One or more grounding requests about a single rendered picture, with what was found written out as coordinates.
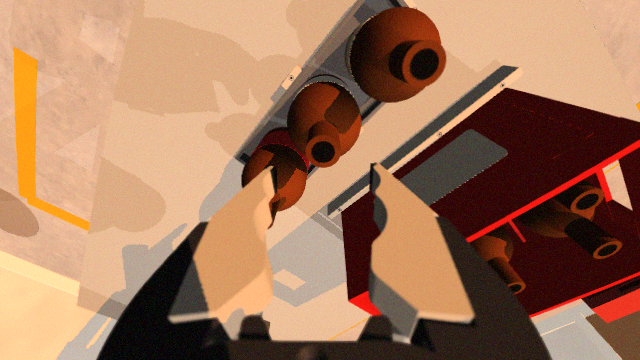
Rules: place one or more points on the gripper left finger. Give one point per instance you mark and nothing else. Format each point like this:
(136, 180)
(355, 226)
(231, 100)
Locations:
(219, 274)

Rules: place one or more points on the brown bottle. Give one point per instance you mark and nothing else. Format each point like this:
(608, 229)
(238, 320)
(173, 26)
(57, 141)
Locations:
(324, 120)
(277, 149)
(393, 49)
(496, 247)
(581, 197)
(552, 219)

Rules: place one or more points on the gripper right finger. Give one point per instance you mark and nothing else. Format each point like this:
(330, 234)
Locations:
(437, 290)

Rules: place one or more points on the black flat tray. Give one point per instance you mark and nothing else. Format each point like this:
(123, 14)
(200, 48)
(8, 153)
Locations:
(331, 60)

